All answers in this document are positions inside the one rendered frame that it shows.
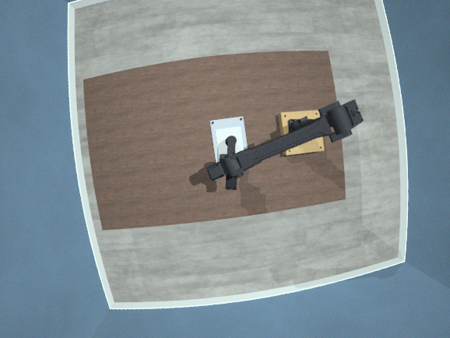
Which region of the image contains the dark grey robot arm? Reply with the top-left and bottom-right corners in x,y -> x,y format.
206,100 -> 364,190

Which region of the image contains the white rectangular mounting plate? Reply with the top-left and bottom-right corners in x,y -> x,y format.
210,117 -> 248,163

